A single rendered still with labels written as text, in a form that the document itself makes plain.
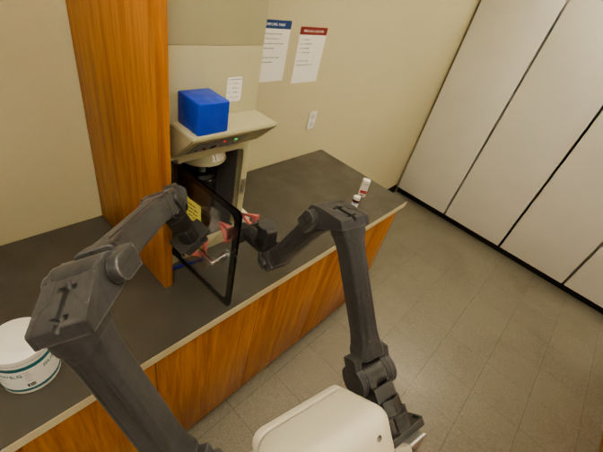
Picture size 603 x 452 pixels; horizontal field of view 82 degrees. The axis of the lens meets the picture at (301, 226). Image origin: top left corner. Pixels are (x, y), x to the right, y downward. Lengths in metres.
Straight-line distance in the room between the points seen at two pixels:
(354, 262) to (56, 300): 0.52
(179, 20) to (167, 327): 0.88
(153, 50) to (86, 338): 0.63
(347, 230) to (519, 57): 3.11
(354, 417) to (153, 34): 0.84
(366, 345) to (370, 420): 0.20
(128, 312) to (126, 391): 0.75
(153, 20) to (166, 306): 0.85
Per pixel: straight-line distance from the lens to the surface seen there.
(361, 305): 0.78
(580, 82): 3.63
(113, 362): 0.53
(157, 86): 0.93
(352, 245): 0.74
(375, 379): 0.86
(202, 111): 0.99
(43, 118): 1.45
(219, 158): 1.28
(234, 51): 1.14
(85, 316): 0.48
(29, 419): 1.18
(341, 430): 0.64
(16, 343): 1.12
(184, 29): 1.04
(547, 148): 3.71
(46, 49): 1.39
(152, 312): 1.28
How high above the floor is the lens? 1.96
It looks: 37 degrees down
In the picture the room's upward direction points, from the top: 15 degrees clockwise
